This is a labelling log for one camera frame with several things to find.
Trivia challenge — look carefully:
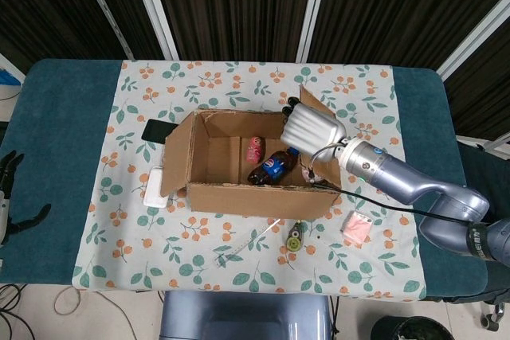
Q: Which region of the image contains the thin white frame post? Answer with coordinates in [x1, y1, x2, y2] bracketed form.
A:
[74, 0, 134, 61]

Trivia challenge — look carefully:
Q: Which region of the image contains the teal table cover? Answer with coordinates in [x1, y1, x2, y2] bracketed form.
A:
[0, 57, 489, 302]

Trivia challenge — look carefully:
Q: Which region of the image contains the blue-grey robot torso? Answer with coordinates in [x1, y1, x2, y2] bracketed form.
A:
[159, 289, 334, 340]

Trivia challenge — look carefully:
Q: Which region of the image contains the white blue bag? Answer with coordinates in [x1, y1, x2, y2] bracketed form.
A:
[0, 52, 26, 89]

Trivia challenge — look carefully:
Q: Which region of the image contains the floral orange green tablecloth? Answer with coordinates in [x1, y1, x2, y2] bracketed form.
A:
[71, 60, 427, 302]

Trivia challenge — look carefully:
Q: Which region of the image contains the black floor cable bundle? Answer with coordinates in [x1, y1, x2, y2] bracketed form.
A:
[0, 283, 26, 340]

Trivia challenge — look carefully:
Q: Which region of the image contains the pink tissue pack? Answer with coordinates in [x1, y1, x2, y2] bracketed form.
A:
[341, 209, 374, 245]

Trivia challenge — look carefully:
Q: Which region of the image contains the pink snack can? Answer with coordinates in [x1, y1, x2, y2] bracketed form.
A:
[244, 136, 265, 164]

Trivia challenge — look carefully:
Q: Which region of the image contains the correction tape dispenser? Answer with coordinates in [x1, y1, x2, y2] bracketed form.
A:
[283, 220, 306, 254]

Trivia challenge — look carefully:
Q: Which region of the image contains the black waste bin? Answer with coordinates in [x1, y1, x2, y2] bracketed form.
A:
[370, 315, 452, 340]

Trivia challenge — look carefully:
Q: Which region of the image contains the wide white frame post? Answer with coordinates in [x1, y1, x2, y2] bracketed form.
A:
[126, 0, 179, 61]
[435, 0, 510, 80]
[296, 0, 332, 63]

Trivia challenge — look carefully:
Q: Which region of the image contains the black smartphone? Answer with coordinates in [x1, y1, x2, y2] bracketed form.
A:
[142, 118, 177, 145]

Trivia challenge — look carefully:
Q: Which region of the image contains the brown cardboard box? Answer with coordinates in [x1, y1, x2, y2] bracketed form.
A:
[159, 84, 343, 222]

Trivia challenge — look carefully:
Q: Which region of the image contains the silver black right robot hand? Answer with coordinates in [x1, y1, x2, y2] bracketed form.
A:
[280, 96, 347, 157]

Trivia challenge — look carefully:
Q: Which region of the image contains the white power bank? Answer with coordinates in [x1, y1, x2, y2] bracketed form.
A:
[143, 165, 169, 209]

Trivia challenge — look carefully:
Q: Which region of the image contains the beige floor cable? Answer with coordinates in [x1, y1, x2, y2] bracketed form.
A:
[53, 285, 161, 340]

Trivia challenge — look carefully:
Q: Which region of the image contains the clear plastic ruler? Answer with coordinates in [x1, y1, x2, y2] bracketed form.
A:
[214, 217, 283, 270]

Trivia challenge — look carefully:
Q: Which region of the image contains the cola bottle blue label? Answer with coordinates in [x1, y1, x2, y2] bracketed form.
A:
[247, 147, 300, 187]

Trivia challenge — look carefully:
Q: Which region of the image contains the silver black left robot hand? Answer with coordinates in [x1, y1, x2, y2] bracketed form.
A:
[0, 150, 53, 246]

